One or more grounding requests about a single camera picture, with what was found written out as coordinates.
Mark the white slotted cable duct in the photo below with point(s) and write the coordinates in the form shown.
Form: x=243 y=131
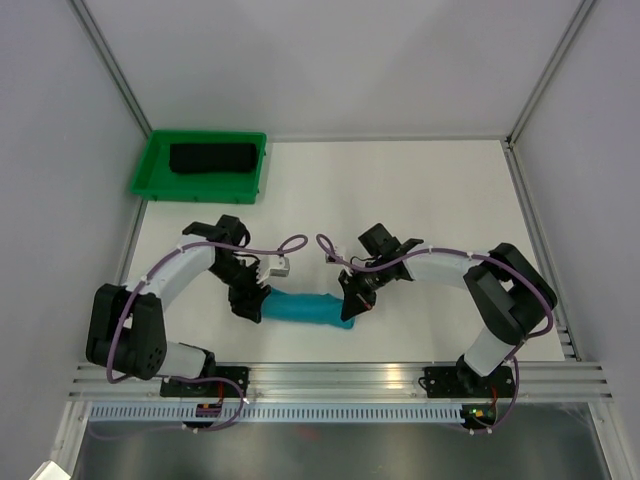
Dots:
x=445 y=413

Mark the rolled black t shirt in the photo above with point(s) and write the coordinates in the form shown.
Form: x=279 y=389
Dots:
x=192 y=158

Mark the aluminium frame post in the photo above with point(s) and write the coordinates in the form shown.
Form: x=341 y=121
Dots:
x=559 y=54
x=104 y=52

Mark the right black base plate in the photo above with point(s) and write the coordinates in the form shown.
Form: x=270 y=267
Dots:
x=445 y=382

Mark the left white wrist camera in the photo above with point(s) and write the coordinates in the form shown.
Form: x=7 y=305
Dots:
x=273 y=266

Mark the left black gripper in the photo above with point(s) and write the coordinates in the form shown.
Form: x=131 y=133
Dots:
x=247 y=302

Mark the green plastic tray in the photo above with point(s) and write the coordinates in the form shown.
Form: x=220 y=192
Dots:
x=153 y=179

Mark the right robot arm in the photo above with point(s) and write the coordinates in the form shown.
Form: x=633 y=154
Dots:
x=511 y=297

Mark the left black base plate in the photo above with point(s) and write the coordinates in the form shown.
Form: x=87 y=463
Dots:
x=227 y=377

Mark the left aluminium frame post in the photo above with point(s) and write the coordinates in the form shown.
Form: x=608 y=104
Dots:
x=104 y=52

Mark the aluminium front rail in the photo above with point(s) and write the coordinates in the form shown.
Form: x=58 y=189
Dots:
x=540 y=382

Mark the right aluminium frame post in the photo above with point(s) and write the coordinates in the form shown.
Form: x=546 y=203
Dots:
x=559 y=54

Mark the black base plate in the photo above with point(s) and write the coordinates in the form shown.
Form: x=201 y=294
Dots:
x=227 y=377
x=445 y=382

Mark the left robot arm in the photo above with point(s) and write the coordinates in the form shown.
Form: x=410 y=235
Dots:
x=127 y=332

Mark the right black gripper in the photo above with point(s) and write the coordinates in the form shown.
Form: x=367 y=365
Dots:
x=356 y=298

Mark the teal t shirt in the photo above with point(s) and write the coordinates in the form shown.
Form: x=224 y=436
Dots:
x=308 y=308

